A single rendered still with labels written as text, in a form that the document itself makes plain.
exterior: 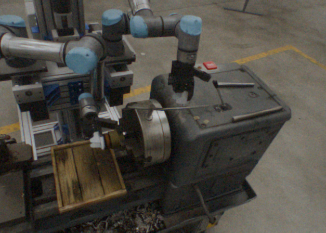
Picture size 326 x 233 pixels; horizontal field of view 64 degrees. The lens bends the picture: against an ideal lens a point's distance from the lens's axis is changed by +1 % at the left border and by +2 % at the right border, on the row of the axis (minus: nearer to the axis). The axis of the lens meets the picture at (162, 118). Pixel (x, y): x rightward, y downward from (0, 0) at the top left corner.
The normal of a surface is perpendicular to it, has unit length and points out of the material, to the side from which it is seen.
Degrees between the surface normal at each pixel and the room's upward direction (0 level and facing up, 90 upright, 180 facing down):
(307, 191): 0
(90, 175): 0
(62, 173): 0
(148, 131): 38
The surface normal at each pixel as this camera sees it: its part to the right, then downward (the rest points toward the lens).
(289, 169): 0.14, -0.70
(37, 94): 0.42, 0.68
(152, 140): 0.39, 0.14
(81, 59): -0.05, 0.69
